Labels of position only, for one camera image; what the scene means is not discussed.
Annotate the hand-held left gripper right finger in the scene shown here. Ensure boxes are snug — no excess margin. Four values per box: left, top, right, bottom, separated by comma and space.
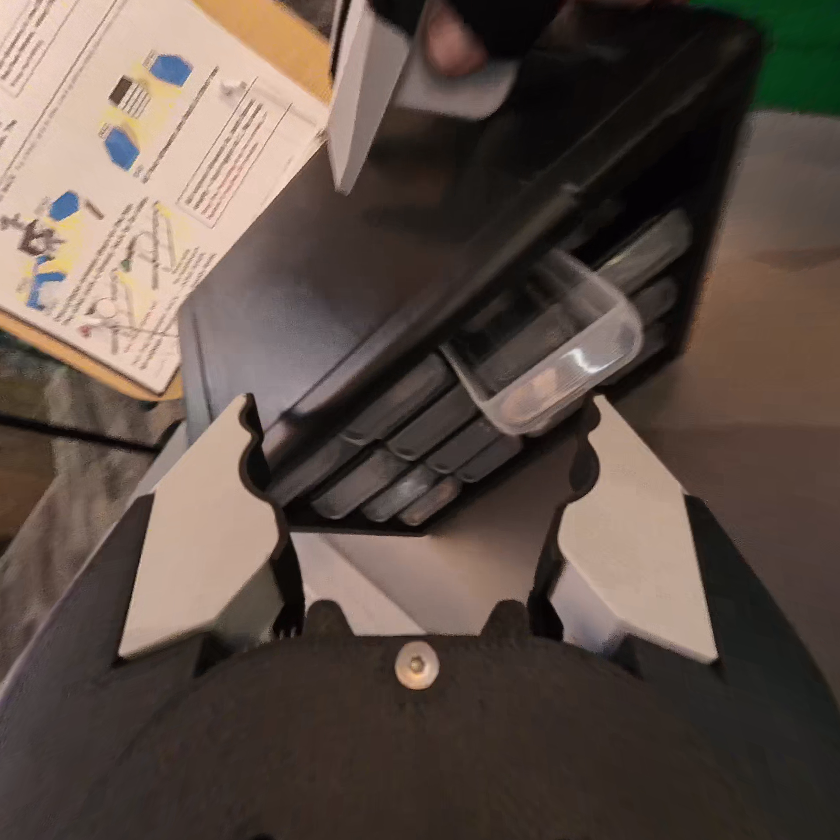
527, 394, 719, 664

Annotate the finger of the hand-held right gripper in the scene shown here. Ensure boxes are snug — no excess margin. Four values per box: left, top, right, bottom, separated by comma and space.
326, 0, 412, 196

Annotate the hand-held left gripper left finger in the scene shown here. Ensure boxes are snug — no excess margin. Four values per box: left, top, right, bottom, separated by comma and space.
118, 394, 307, 660

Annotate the black drawer cabinet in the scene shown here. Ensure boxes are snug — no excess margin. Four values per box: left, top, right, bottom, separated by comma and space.
177, 0, 766, 540

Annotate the clear plastic drawer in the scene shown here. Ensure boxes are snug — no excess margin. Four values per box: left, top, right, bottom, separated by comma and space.
441, 249, 643, 438

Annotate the row of clear cabinet drawers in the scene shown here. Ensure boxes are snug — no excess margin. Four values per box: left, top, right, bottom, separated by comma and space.
262, 210, 694, 527

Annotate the green plastic bin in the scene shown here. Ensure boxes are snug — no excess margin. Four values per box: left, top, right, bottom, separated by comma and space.
689, 0, 840, 116

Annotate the person's right hand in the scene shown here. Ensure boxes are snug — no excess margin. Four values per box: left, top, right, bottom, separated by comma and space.
423, 8, 491, 77

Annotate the illustrated instruction poster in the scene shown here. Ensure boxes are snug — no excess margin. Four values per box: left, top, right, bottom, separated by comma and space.
0, 0, 330, 395

